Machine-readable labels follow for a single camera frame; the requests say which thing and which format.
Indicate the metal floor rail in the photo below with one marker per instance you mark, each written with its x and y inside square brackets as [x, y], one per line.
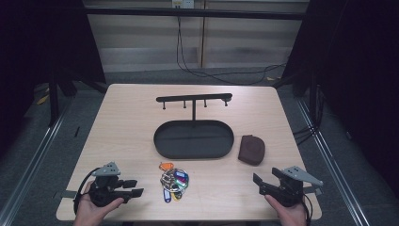
[31, 166]
[332, 163]

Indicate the yellow tape piece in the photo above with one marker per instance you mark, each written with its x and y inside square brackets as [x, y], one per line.
[42, 100]

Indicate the dark curtain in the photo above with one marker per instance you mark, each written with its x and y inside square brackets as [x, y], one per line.
[37, 47]
[360, 78]

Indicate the black metal stand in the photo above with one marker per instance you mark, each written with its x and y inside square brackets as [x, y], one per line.
[53, 100]

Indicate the person's right hand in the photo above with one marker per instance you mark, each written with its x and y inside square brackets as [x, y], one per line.
[290, 216]

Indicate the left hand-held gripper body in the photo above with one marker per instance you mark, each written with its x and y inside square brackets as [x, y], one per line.
[105, 191]

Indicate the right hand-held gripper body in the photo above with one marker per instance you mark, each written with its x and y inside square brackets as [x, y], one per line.
[288, 191]

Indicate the white wall socket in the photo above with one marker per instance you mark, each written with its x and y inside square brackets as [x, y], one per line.
[183, 3]

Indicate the grey tape strip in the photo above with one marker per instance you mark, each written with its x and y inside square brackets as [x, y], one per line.
[315, 190]
[67, 194]

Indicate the person's left hand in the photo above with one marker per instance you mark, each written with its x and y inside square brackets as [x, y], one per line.
[89, 213]

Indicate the black key rack with tray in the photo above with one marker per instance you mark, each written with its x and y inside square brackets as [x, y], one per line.
[194, 141]

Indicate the black horizontal bar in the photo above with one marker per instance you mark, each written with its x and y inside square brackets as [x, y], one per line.
[188, 12]

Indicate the brown leather pouch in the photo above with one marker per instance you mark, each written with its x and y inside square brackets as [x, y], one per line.
[251, 150]

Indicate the bunch of keys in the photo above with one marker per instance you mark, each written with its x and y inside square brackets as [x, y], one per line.
[174, 182]

